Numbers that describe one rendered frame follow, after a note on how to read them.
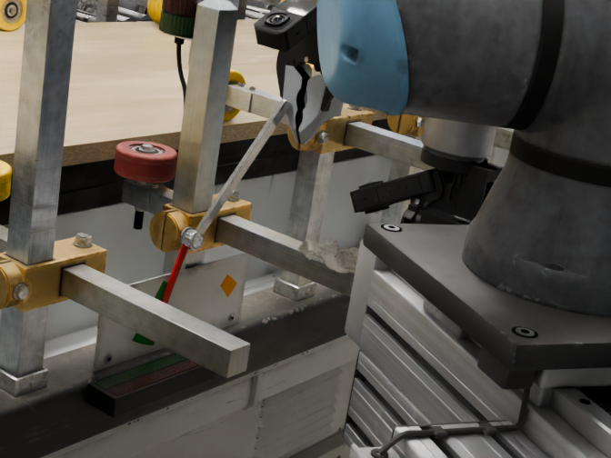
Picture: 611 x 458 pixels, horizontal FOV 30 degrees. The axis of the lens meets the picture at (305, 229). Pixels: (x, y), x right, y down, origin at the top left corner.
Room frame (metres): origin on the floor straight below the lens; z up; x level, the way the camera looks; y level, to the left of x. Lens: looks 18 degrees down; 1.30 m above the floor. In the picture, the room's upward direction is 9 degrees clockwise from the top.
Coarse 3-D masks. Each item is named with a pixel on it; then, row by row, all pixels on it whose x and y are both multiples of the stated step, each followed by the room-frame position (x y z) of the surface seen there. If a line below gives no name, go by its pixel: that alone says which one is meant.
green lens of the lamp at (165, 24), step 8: (160, 16) 1.36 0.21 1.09; (168, 16) 1.34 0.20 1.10; (176, 16) 1.33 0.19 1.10; (160, 24) 1.35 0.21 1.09; (168, 24) 1.34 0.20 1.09; (176, 24) 1.33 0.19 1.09; (184, 24) 1.33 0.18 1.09; (192, 24) 1.34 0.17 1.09; (168, 32) 1.34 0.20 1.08; (176, 32) 1.33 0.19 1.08; (184, 32) 1.33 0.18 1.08; (192, 32) 1.34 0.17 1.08
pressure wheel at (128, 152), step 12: (120, 144) 1.44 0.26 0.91; (132, 144) 1.45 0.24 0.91; (144, 144) 1.44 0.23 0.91; (156, 144) 1.47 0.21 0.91; (120, 156) 1.41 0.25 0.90; (132, 156) 1.40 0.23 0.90; (144, 156) 1.40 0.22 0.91; (156, 156) 1.41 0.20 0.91; (168, 156) 1.42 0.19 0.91; (120, 168) 1.41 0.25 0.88; (132, 168) 1.40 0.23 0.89; (144, 168) 1.40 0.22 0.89; (156, 168) 1.40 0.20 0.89; (168, 168) 1.42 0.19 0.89; (144, 180) 1.40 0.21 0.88; (156, 180) 1.41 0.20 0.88; (168, 180) 1.42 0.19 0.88
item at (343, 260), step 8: (328, 240) 1.27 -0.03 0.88; (304, 248) 1.26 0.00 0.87; (312, 248) 1.27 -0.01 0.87; (320, 248) 1.27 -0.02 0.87; (328, 248) 1.26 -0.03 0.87; (336, 248) 1.25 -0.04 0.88; (344, 248) 1.27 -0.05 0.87; (352, 248) 1.27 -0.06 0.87; (312, 256) 1.24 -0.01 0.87; (320, 256) 1.24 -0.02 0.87; (328, 256) 1.24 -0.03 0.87; (336, 256) 1.24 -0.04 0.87; (344, 256) 1.23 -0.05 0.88; (352, 256) 1.26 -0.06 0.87; (328, 264) 1.23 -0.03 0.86; (336, 264) 1.23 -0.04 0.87; (344, 264) 1.23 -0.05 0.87; (352, 264) 1.23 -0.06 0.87; (344, 272) 1.22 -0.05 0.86; (352, 272) 1.22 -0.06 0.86
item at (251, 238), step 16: (128, 192) 1.43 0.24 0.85; (144, 192) 1.41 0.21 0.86; (160, 192) 1.41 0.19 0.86; (144, 208) 1.41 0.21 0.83; (160, 208) 1.40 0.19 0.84; (224, 224) 1.34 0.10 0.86; (240, 224) 1.33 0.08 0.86; (256, 224) 1.34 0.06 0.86; (224, 240) 1.34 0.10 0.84; (240, 240) 1.32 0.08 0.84; (256, 240) 1.31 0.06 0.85; (272, 240) 1.29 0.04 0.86; (288, 240) 1.30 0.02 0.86; (256, 256) 1.30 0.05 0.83; (272, 256) 1.29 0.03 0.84; (288, 256) 1.28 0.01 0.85; (304, 256) 1.27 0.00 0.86; (304, 272) 1.26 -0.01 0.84; (320, 272) 1.25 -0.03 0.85; (336, 272) 1.24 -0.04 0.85; (336, 288) 1.24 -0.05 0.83
